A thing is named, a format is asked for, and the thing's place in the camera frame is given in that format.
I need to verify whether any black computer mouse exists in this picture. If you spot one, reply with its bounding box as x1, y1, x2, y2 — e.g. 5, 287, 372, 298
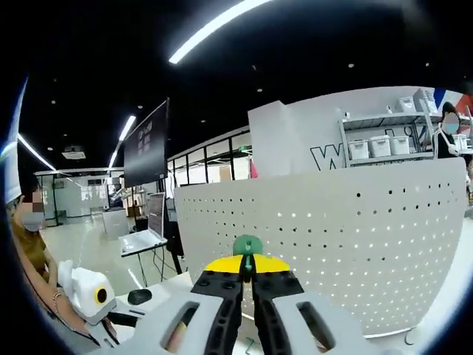
127, 288, 154, 305

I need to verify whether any white perforated mounting plate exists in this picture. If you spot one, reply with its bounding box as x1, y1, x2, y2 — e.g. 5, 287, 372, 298
173, 158, 467, 345

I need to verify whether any large black display screen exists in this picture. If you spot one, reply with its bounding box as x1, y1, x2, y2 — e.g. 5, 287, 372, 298
123, 97, 171, 189

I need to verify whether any person's left hand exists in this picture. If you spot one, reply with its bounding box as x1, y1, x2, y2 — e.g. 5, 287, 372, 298
98, 317, 120, 348

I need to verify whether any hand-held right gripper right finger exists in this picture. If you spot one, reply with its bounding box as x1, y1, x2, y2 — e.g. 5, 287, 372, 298
250, 254, 385, 355

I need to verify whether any white storage bin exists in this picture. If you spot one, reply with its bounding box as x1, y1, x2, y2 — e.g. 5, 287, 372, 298
390, 135, 412, 155
396, 95, 418, 114
348, 139, 371, 160
369, 135, 393, 157

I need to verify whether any open laptop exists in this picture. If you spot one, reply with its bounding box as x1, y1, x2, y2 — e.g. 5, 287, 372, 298
118, 191, 169, 257

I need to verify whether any white cabinet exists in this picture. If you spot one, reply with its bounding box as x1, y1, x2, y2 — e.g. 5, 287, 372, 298
101, 208, 129, 242

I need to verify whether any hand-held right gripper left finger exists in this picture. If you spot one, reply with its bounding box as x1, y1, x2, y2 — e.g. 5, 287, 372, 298
110, 254, 245, 355

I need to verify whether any person's head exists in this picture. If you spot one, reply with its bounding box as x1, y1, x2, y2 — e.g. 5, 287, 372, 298
10, 173, 47, 234

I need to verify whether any ceiling air conditioner unit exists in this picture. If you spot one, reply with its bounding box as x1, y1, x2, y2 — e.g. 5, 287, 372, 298
61, 145, 87, 160

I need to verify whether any red and blue banner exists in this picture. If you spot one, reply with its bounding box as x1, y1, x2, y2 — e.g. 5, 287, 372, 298
434, 87, 473, 116

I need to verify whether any long ceiling strip light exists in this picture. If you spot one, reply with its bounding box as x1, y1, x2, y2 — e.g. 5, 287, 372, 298
168, 0, 275, 64

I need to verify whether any metal storage shelf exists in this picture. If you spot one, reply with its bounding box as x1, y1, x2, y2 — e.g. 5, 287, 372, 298
338, 109, 439, 172

